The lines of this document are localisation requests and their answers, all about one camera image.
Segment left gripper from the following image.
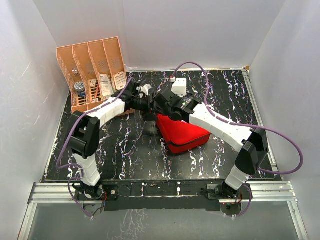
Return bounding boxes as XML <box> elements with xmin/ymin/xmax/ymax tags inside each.
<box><xmin>132</xmin><ymin>94</ymin><xmax>164</xmax><ymax>122</ymax></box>

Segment red black medicine case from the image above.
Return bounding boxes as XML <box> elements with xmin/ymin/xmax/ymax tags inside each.
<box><xmin>156</xmin><ymin>114</ymin><xmax>211</xmax><ymax>154</ymax></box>

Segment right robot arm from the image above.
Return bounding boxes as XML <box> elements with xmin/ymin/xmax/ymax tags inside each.
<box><xmin>152</xmin><ymin>88</ymin><xmax>269</xmax><ymax>199</ymax></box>

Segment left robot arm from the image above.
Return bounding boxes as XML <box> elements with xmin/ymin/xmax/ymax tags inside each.
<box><xmin>66</xmin><ymin>78</ymin><xmax>152</xmax><ymax>200</ymax></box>

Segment white medicine box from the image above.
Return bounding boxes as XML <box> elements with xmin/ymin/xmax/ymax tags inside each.
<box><xmin>99</xmin><ymin>74</ymin><xmax>114</xmax><ymax>101</ymax></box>

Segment small medicine boxes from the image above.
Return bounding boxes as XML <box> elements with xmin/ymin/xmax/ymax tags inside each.
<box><xmin>89</xmin><ymin>79</ymin><xmax>101</xmax><ymax>103</ymax></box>

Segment oval blister card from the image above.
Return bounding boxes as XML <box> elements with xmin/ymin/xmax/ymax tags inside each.
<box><xmin>113</xmin><ymin>71</ymin><xmax>127</xmax><ymax>91</ymax></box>

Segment orange plastic file organizer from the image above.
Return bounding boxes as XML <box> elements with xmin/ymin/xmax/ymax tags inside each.
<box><xmin>56</xmin><ymin>36</ymin><xmax>128</xmax><ymax>113</ymax></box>

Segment round blue tin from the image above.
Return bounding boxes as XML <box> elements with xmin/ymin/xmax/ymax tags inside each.
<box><xmin>74</xmin><ymin>81</ymin><xmax>86</xmax><ymax>97</ymax></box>

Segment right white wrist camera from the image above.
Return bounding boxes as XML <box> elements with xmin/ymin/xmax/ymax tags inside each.
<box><xmin>170</xmin><ymin>77</ymin><xmax>187</xmax><ymax>98</ymax></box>

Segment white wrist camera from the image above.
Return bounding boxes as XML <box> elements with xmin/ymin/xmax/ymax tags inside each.
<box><xmin>139</xmin><ymin>84</ymin><xmax>152</xmax><ymax>98</ymax></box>
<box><xmin>170</xmin><ymin>77</ymin><xmax>187</xmax><ymax>98</ymax></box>

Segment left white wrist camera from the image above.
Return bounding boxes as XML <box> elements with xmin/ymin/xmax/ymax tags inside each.
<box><xmin>139</xmin><ymin>84</ymin><xmax>152</xmax><ymax>98</ymax></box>

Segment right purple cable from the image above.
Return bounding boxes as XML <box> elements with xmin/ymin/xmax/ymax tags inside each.
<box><xmin>169</xmin><ymin>61</ymin><xmax>305</xmax><ymax>220</ymax></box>

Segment purple cable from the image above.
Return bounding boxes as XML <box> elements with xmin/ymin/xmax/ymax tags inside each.
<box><xmin>169</xmin><ymin>61</ymin><xmax>305</xmax><ymax>220</ymax></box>
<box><xmin>55</xmin><ymin>77</ymin><xmax>137</xmax><ymax>221</ymax></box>

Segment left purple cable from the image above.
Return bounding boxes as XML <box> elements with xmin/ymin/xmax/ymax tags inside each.
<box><xmin>55</xmin><ymin>77</ymin><xmax>137</xmax><ymax>221</ymax></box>

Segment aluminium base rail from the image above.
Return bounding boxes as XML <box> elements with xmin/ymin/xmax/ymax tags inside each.
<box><xmin>18</xmin><ymin>182</ymin><xmax>309</xmax><ymax>240</ymax></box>

